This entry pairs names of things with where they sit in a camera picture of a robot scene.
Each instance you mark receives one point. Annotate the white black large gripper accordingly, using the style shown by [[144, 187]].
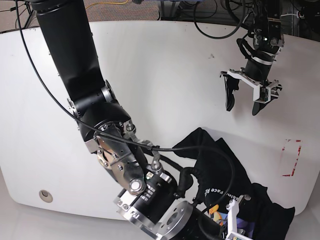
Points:
[[233, 208]]

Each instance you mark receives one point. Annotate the wrist camera on large arm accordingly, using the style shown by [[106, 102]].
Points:
[[235, 236]]

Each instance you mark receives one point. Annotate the large black robot arm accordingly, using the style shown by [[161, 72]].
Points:
[[158, 196]]

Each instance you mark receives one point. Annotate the slim black robot arm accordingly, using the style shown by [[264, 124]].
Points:
[[260, 46]]

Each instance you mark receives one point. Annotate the black graphic t-shirt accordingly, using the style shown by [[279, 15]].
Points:
[[261, 218]]

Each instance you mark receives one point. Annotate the red tape rectangle marking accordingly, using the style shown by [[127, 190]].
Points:
[[289, 157]]

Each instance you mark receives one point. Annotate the white black slim gripper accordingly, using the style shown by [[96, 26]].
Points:
[[232, 78]]

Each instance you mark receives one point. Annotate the black cable slim arm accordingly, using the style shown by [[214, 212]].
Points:
[[222, 28]]

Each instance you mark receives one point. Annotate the left table cable grommet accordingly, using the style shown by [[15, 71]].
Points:
[[45, 196]]

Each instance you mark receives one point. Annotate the wrist camera green board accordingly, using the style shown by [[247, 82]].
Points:
[[263, 95]]

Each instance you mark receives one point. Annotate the black tripod stand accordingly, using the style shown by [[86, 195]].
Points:
[[31, 14]]

